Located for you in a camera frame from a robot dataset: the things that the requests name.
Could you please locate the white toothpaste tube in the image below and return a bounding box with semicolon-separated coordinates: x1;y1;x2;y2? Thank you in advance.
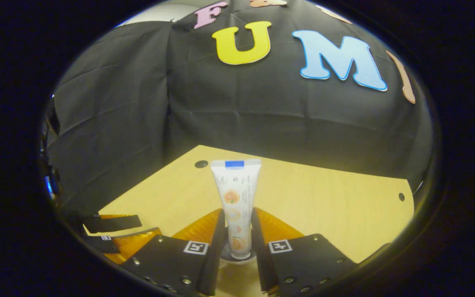
211;160;262;259

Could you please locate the grey cup with handle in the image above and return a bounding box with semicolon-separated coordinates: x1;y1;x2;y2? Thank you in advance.
220;243;259;264

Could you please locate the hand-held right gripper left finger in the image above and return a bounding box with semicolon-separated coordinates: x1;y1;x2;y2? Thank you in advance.
121;208;226;297

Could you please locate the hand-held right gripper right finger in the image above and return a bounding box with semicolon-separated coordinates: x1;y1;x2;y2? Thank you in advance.
250;207;356;297

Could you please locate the black backdrop cloth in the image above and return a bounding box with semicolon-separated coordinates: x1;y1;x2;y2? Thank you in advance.
46;0;434;215

